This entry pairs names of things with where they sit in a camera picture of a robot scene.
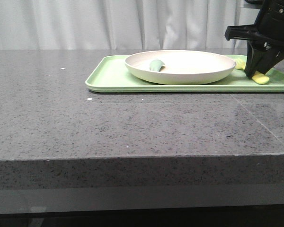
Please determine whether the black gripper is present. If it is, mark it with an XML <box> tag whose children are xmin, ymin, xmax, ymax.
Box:
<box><xmin>225</xmin><ymin>6</ymin><xmax>284</xmax><ymax>77</ymax></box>

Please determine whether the yellow plastic fork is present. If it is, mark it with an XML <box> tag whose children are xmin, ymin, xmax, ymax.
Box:
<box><xmin>235</xmin><ymin>58</ymin><xmax>269</xmax><ymax>85</ymax></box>

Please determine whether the beige round plate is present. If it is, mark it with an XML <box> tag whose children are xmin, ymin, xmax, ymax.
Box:
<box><xmin>125</xmin><ymin>50</ymin><xmax>236</xmax><ymax>85</ymax></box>

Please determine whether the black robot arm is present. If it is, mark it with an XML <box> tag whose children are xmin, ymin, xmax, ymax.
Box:
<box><xmin>225</xmin><ymin>0</ymin><xmax>284</xmax><ymax>78</ymax></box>

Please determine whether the green spoon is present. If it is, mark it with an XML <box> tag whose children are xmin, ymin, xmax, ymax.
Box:
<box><xmin>149</xmin><ymin>59</ymin><xmax>165</xmax><ymax>72</ymax></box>

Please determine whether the light green plastic tray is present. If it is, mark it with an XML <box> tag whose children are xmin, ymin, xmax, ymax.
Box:
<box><xmin>85</xmin><ymin>55</ymin><xmax>284</xmax><ymax>93</ymax></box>

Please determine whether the white pleated curtain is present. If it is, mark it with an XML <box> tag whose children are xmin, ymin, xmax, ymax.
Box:
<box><xmin>0</xmin><ymin>0</ymin><xmax>259</xmax><ymax>50</ymax></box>

